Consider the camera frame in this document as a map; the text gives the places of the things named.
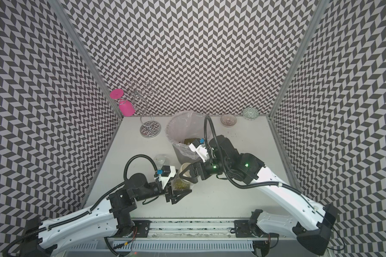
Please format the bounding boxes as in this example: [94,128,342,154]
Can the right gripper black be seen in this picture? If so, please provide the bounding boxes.
[179,157,230,185]

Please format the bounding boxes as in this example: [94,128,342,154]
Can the cream lid of jar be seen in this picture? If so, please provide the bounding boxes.
[179,162,197,184]

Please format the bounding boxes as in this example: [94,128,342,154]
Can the glass jar with beans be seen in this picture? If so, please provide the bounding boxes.
[153,154,170,170]
[172,163,194,190]

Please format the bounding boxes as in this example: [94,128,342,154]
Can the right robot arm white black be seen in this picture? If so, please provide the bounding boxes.
[180,135,338,256]

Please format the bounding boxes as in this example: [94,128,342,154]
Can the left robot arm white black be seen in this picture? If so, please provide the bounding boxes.
[3,173,192,257]

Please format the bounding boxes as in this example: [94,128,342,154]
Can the mung beans in bin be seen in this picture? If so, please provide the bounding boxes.
[183,138,197,145]

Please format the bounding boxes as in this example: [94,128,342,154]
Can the grey mesh trash bin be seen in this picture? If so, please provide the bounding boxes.
[172,143,201,164]

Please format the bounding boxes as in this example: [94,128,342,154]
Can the clear plastic bin liner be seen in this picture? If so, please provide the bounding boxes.
[165,111,206,145]

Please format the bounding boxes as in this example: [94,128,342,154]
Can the pinkish small bowl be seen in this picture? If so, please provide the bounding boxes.
[220,114,237,127]

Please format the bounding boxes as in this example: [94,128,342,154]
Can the green patterned small bowl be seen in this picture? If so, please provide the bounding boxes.
[242,107,259,121]

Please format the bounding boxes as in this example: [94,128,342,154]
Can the pink wine glass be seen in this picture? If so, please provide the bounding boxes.
[109,89,136,117]

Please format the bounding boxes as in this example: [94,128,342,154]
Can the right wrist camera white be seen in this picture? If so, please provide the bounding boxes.
[189,138,212,162]

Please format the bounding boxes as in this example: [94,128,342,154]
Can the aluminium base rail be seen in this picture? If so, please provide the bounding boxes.
[51,217,333,257]

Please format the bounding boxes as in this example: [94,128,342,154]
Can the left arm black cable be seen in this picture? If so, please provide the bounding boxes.
[3,154,160,257]

